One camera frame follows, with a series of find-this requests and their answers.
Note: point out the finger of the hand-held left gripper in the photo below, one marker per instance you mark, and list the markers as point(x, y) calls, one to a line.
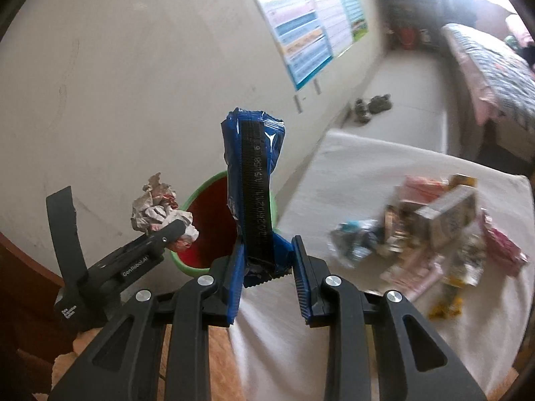
point(169, 234)

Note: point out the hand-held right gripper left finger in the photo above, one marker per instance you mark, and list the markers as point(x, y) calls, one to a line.
point(232, 284)

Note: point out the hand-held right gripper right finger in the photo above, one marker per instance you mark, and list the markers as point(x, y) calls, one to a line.
point(301, 284)

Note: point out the white red paper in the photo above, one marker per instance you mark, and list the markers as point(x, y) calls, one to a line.
point(154, 211)

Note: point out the red bin with green rim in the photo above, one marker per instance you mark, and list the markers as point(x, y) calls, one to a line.
point(205, 225)

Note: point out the blue snack wrapper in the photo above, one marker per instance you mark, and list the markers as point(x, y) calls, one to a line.
point(232, 154)

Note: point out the printed paper carton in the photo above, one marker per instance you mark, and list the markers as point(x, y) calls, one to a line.
point(449, 213)

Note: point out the crumpled blue white wrapper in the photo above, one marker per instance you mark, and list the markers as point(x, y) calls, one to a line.
point(355, 238)

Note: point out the brown wooden furniture edge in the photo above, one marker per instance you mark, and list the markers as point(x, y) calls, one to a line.
point(25, 284)

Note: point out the flat pink wrapper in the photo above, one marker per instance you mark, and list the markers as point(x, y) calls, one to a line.
point(411, 277)

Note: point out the white table cloth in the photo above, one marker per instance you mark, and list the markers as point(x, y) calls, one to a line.
point(376, 163)

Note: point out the yellow green wrapper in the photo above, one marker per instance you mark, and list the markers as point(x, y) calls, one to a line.
point(453, 296)

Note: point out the pink white wrapper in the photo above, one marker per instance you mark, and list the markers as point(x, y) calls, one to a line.
point(422, 188)

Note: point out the grey shoe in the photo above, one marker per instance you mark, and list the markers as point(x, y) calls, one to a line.
point(379, 103)
point(362, 110)

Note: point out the pink snack packet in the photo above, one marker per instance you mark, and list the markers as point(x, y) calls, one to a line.
point(501, 244)

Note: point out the red bucket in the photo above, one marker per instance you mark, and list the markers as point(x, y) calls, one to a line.
point(407, 37)

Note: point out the bed with patterned quilt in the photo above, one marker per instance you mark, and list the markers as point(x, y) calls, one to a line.
point(493, 75)

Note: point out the dark metal shelf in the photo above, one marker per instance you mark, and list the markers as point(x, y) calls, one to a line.
point(401, 12)

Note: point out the dark clothes heap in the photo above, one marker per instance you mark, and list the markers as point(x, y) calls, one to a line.
point(464, 8)

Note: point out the pink pillow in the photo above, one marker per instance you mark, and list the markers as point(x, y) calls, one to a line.
point(518, 29)

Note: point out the wall poster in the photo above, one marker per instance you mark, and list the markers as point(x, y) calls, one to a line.
point(309, 21)

